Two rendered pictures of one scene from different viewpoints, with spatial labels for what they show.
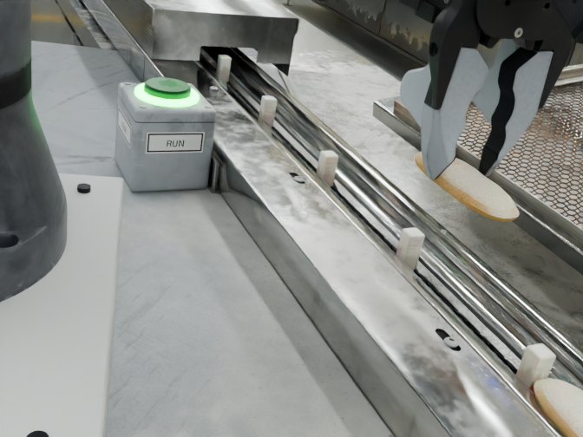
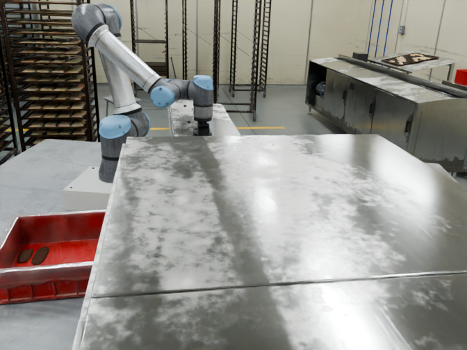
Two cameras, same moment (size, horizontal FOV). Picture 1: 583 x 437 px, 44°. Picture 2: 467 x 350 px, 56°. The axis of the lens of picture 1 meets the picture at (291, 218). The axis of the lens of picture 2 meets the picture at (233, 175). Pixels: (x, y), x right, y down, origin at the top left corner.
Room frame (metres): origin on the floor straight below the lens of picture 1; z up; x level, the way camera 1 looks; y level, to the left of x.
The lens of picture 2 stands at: (-1.06, -0.76, 1.55)
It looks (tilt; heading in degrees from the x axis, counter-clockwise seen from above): 21 degrees down; 19
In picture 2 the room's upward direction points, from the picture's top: 2 degrees clockwise
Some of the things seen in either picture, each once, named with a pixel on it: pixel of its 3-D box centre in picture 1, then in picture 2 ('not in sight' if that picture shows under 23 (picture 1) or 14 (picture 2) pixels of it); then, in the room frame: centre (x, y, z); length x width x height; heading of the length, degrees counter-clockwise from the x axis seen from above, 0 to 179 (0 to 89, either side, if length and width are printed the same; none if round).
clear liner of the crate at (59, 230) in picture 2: not in sight; (89, 248); (-0.15, -0.02, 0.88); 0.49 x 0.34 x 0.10; 121
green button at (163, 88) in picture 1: (167, 93); not in sight; (0.60, 0.12, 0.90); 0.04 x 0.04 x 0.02
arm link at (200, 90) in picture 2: not in sight; (202, 90); (0.47, -0.10, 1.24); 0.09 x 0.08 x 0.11; 96
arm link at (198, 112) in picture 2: not in sight; (202, 111); (0.47, -0.10, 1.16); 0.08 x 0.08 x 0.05
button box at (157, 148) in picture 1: (164, 153); not in sight; (0.60, 0.12, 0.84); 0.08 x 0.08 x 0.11; 29
